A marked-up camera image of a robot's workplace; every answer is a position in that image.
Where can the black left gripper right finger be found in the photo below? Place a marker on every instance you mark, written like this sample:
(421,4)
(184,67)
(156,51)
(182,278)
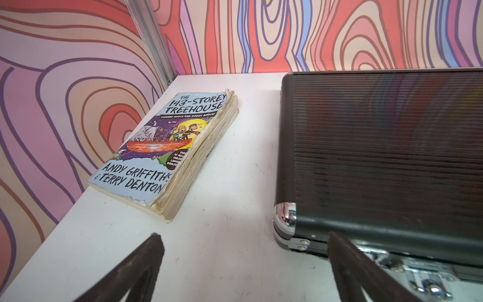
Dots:
(356,275)

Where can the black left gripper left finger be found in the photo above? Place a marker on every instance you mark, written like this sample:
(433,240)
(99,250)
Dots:
(134,278)

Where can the black poker set case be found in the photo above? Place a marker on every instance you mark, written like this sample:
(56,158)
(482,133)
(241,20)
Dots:
(392,160)

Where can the treehouse paperback book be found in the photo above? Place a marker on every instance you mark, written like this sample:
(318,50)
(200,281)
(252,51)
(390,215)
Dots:
(156,167)

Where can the aluminium frame post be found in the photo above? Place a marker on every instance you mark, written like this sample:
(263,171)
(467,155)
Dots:
(144,18)

